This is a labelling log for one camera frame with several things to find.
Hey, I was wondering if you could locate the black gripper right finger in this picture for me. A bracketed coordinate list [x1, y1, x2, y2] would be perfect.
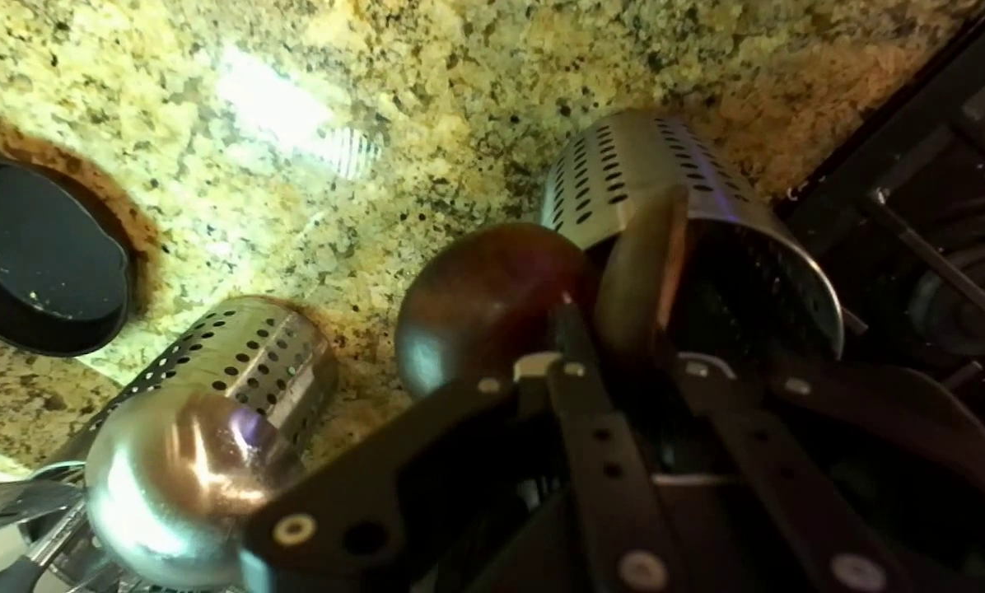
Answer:
[672, 348, 985, 593]

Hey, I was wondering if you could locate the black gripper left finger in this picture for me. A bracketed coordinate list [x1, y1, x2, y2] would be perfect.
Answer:
[240, 293, 682, 593]

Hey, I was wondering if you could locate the brown wooden spoon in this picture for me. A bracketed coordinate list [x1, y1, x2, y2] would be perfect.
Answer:
[392, 220, 606, 401]

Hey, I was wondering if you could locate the perforated steel utensil holder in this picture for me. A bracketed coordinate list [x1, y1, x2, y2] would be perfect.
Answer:
[65, 293, 333, 465]
[538, 107, 851, 369]

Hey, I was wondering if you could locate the plain wooden spatula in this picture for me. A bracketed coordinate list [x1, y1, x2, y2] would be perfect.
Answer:
[592, 180, 695, 359]

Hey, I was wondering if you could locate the stainless steel gas stove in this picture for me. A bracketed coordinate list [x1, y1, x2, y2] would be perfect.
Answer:
[781, 0, 985, 400]

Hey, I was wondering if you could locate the metal slotted turner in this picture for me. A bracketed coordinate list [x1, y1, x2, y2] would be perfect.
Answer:
[0, 458, 88, 585]

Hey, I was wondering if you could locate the round wooden container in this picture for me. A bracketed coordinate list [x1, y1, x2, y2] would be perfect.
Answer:
[0, 52, 167, 359]

